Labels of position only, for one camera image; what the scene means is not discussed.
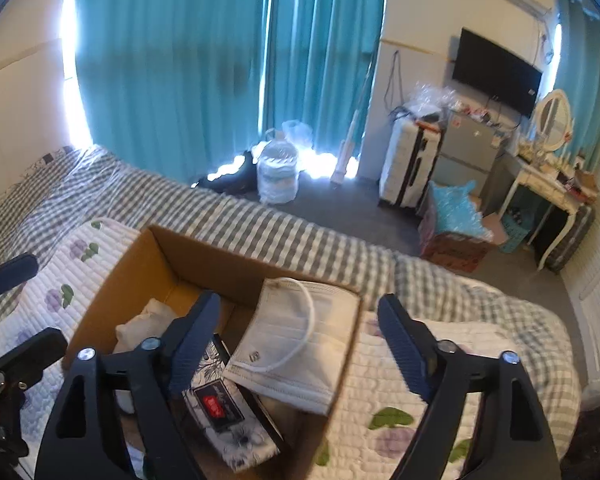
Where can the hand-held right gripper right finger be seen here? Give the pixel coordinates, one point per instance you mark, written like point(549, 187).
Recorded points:
point(405, 355)

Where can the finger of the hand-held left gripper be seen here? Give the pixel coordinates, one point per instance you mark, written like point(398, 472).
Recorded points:
point(42, 342)
point(11, 272)

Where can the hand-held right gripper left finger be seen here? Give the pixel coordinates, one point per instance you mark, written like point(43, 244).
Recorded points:
point(195, 355)

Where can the brown cardboard box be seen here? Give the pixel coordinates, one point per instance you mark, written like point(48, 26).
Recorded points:
point(205, 260)

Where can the white face mask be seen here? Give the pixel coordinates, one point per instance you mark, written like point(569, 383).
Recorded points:
point(300, 345)

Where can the white soft cloth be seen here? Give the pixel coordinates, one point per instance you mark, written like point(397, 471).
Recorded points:
point(145, 320)

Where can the floral tissue pack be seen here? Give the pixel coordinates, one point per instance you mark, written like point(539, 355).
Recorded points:
point(230, 420)

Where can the printed cardboard box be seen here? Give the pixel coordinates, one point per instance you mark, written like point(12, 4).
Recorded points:
point(452, 252)

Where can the blue plastic bag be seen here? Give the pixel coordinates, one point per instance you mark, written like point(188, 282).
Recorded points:
point(455, 210)

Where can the grey checked bed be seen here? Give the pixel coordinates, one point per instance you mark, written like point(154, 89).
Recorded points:
point(290, 230)

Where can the blue plastic basket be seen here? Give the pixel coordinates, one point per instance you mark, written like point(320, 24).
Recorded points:
point(515, 230)

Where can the black item on floor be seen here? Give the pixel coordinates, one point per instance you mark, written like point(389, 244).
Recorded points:
point(232, 177)

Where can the white suitcase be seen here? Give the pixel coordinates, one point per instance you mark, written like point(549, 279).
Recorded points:
point(405, 165)

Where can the clear water jug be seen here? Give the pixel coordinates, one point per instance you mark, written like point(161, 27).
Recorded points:
point(278, 170)

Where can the dark stool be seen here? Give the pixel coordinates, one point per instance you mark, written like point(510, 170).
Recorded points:
point(575, 235)

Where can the grey mini fridge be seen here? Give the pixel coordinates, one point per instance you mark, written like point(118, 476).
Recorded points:
point(470, 155)

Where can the white dressing table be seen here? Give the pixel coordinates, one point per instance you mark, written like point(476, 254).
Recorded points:
point(537, 177)

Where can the broom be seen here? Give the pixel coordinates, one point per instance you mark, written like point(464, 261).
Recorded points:
point(350, 130)

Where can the white plastic bag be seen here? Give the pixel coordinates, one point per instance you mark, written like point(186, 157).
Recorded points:
point(297, 132)

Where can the clear plastic bag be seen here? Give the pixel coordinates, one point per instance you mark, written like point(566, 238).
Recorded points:
point(432, 97)

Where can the wide teal curtain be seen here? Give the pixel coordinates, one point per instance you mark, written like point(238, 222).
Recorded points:
point(170, 60)

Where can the white oval mirror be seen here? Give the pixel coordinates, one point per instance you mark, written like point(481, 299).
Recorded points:
point(551, 117)

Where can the black television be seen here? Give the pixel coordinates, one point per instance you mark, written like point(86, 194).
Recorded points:
point(497, 72)

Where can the narrow teal curtain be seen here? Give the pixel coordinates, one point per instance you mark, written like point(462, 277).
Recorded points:
point(325, 50)

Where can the teal curtain beside mirror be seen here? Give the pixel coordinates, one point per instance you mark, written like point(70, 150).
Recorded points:
point(582, 70)

